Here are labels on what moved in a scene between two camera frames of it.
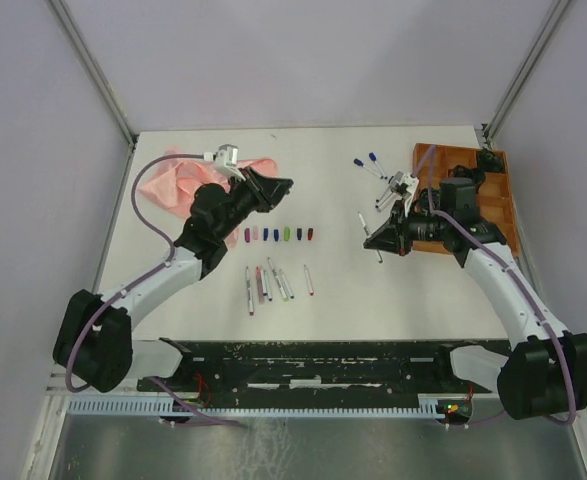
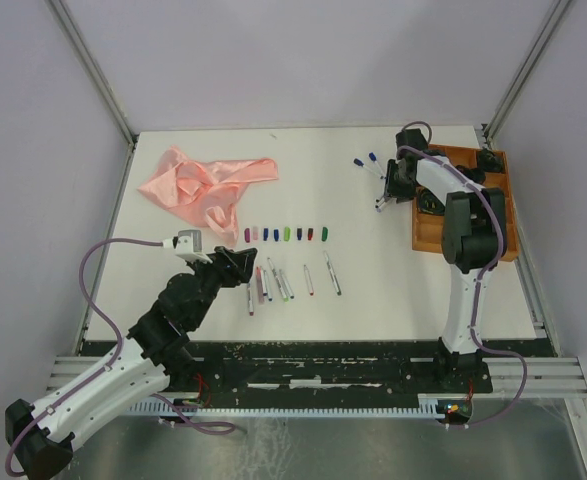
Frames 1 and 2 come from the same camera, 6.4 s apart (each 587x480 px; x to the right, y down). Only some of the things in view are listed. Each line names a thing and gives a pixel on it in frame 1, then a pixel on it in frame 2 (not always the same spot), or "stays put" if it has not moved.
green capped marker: x=369 y=235 → x=332 y=274
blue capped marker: x=287 y=286 stays put
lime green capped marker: x=281 y=290 stays put
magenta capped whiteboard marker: x=249 y=293 stays put
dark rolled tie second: x=475 y=174 stays put
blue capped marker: x=268 y=287 stays put
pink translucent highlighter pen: x=260 y=285 stays put
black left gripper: x=267 y=191 → x=241 y=264
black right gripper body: x=404 y=232 → x=397 y=185
